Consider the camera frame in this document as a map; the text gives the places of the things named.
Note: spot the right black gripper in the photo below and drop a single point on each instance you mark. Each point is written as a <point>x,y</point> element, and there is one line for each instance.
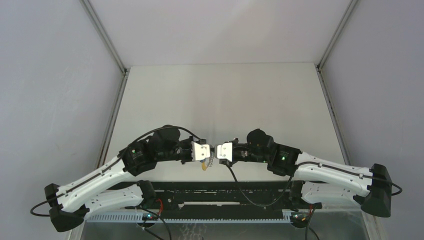
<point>235,141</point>

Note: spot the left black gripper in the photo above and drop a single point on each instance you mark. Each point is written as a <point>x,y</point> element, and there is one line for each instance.
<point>188,141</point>

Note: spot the metal keyring with yellow tag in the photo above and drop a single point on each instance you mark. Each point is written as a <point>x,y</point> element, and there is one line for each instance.
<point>206,163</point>

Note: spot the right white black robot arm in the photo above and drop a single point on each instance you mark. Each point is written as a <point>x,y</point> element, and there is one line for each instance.
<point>315,180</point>

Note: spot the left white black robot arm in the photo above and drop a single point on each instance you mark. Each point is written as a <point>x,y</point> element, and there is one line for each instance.
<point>114,185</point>

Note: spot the left electronics board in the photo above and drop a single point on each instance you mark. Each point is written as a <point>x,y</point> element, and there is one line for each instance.
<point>149,217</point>

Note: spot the electronics board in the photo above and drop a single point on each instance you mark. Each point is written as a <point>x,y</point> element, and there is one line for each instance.
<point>149,217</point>
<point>299,220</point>

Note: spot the right electronics board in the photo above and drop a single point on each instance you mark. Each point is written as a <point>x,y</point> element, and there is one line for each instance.
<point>299,220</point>

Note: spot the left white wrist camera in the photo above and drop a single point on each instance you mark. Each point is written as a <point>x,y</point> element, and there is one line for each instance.
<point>200,152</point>

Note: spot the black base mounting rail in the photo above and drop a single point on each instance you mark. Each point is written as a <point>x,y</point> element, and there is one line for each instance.
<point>212,199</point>

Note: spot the white slotted cable duct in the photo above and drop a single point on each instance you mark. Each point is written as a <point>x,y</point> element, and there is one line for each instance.
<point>279,216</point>

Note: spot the left aluminium frame post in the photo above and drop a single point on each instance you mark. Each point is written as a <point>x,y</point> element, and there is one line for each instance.
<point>103,34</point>

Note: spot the aluminium frame post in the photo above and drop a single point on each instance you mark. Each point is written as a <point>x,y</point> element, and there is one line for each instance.
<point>103,34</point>
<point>337,34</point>

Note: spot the right aluminium frame post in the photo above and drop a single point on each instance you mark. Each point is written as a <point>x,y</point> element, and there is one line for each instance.
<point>337,34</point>

